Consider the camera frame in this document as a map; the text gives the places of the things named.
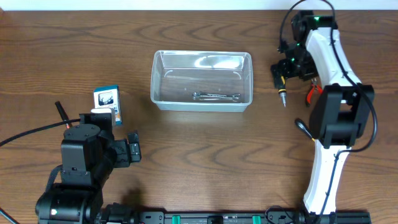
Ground yellow black stubby screwdriver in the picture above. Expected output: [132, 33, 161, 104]
[278, 76, 287, 107]

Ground silver wrench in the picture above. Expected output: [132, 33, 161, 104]
[192, 92, 241, 101]

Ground clear plastic container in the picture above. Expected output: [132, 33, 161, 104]
[150, 50, 254, 113]

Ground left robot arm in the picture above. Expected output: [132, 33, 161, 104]
[35, 113, 142, 223]

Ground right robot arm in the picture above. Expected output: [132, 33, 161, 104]
[271, 11, 376, 217]

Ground blue white screwdriver box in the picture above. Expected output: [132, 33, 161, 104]
[93, 85, 123, 126]

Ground black yellow precision screwdriver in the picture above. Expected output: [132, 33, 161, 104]
[294, 118, 315, 141]

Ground red handled pliers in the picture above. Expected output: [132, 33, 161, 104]
[305, 78, 323, 107]

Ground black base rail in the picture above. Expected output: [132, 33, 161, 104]
[93, 203, 372, 224]

